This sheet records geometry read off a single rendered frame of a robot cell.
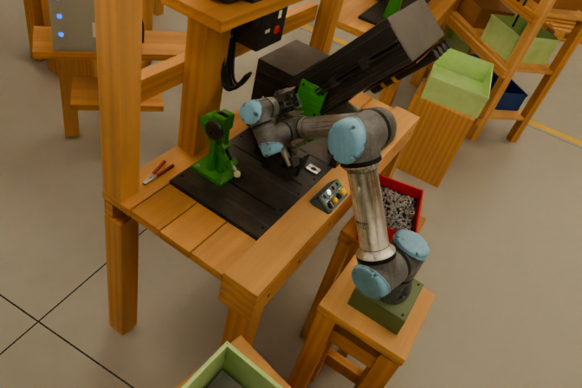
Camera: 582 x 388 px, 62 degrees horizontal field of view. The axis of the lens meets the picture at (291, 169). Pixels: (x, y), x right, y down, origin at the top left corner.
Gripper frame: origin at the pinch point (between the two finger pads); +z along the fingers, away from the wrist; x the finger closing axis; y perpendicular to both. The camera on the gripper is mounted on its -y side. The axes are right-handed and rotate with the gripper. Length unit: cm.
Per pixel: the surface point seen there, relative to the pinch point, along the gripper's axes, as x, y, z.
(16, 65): 109, -253, 71
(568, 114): -91, 79, 420
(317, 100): -2.7, 8.9, 2.8
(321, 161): -26.9, -7.6, 20.9
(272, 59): 20.4, -8.4, 11.6
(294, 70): 12.6, -0.7, 11.6
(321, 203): -40.4, -0.2, -5.2
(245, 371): -67, -2, -73
